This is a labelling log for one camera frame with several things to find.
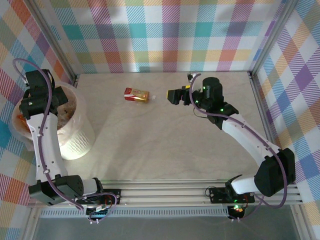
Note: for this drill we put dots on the orange juice bottle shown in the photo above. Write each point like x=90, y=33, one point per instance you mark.
x=21, y=122

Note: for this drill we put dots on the black controller board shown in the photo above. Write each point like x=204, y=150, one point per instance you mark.
x=236, y=209

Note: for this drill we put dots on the aluminium frame post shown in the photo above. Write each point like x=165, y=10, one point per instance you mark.
x=57, y=42
x=271, y=37

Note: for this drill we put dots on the red gold drink carton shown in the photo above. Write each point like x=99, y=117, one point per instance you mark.
x=136, y=95

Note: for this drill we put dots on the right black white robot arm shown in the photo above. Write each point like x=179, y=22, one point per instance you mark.
x=247, y=140

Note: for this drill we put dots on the green circuit board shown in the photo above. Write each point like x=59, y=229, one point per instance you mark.
x=98, y=213

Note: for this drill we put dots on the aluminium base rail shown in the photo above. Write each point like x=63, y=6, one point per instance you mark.
x=162, y=195

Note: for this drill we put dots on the white waste bin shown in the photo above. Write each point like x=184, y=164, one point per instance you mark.
x=77, y=142

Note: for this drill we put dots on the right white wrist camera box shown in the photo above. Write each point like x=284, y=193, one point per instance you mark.
x=191, y=76

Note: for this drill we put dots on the clear plastic bin liner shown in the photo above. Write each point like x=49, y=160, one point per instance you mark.
x=80, y=112

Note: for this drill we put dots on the aluminium table side rail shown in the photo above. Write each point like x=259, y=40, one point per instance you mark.
x=261, y=107

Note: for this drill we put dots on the white bottle cap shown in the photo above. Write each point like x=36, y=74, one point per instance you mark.
x=154, y=98

